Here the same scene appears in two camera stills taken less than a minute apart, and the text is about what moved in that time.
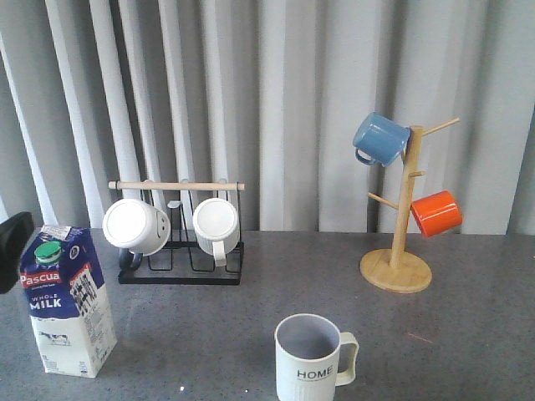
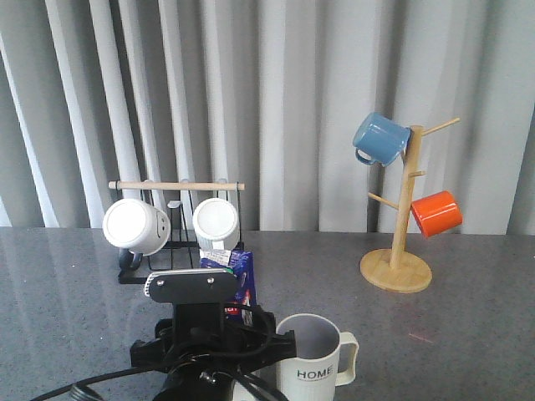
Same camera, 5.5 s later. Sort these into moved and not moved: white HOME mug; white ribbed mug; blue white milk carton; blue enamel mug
Moved: blue white milk carton
Not moved: white HOME mug; white ribbed mug; blue enamel mug
